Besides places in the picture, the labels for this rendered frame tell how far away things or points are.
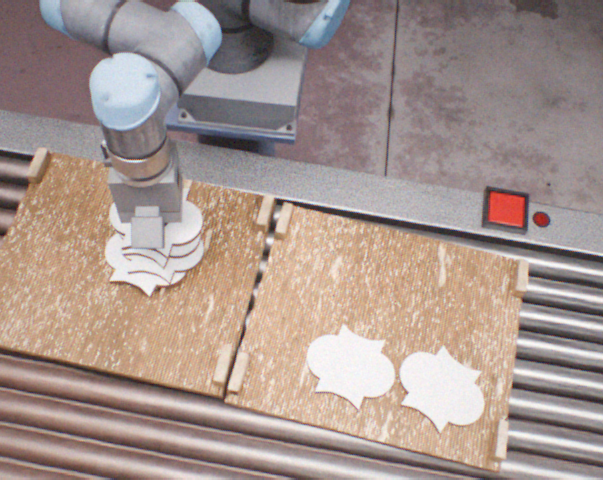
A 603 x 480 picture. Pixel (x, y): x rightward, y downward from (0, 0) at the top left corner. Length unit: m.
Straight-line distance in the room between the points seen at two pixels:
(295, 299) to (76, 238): 0.37
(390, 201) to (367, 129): 1.24
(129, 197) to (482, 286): 0.58
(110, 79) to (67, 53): 1.94
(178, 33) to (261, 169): 0.46
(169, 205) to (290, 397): 0.34
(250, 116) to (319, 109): 1.19
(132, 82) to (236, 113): 0.56
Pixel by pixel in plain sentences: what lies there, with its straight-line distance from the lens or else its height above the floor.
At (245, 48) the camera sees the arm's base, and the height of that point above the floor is 1.01.
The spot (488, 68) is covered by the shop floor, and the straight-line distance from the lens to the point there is 2.80.
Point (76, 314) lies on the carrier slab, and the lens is 1.21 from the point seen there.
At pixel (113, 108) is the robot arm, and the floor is 1.36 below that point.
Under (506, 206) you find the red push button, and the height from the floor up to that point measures 0.93.
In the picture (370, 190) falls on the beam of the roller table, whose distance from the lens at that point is 1.32.
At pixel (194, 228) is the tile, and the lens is 1.09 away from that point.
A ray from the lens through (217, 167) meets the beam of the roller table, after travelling 1.33.
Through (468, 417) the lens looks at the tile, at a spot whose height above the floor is 0.95.
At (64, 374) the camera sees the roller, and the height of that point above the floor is 0.92.
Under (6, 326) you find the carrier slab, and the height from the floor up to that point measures 0.94.
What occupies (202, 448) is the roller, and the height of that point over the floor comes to 0.92.
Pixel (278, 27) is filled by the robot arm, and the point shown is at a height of 1.12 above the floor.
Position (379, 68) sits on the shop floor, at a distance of 2.71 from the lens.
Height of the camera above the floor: 2.02
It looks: 62 degrees down
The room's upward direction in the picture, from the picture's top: 6 degrees clockwise
